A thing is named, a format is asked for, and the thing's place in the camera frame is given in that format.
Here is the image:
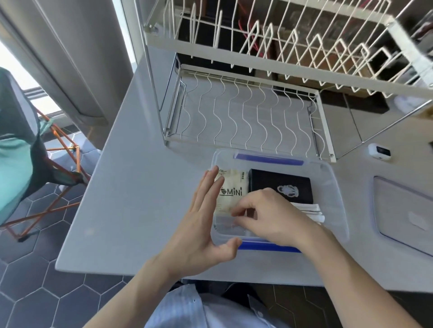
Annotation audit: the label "person's left hand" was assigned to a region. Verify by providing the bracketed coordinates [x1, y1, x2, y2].
[158, 166, 243, 281]

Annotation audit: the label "person's right hand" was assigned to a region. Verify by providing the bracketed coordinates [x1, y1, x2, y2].
[231, 189, 327, 251]

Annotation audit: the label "person's left forearm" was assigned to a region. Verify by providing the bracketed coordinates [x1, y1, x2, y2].
[83, 255, 191, 328]

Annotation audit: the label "person's right forearm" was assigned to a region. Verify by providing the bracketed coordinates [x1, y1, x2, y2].
[294, 227, 423, 328]

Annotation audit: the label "black trousers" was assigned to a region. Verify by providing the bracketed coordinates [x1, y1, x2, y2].
[169, 280, 259, 305]

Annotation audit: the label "cream tissue packet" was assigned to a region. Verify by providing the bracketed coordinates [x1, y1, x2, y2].
[214, 168, 253, 217]

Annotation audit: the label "black box white emblem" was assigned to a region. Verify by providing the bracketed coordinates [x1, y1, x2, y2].
[248, 169, 314, 205]

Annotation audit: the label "white paper-wrapped utensil packet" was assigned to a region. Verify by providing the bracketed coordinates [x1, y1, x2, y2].
[290, 202, 327, 225]

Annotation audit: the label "light blue striped shirt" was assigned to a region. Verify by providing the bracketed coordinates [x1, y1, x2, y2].
[145, 283, 292, 328]

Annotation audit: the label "small white electronic device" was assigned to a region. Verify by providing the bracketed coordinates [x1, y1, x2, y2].
[367, 143, 393, 161]

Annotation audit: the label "clear plastic container lid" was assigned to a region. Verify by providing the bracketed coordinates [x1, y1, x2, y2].
[372, 175, 433, 258]

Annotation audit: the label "brown cardboard box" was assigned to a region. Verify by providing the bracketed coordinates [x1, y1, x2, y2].
[254, 18, 373, 89]

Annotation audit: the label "large black box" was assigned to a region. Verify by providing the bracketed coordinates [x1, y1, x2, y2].
[176, 12, 256, 74]

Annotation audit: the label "white crumpled cloth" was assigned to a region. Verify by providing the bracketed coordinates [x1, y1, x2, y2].
[393, 94, 427, 114]

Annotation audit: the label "grey curtain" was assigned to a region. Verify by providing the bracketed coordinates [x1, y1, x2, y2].
[0, 0, 133, 126]

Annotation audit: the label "clear plastic container blue handles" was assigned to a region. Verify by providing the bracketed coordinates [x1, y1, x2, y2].
[209, 148, 350, 254]

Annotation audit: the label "red cable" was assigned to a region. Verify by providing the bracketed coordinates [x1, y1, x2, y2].
[238, 18, 268, 59]

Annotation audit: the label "white wire dish rack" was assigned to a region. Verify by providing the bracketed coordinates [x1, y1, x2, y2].
[134, 0, 433, 165]

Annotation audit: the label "orange frame teal folding chair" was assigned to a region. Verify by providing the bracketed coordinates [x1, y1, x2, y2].
[0, 67, 92, 242]

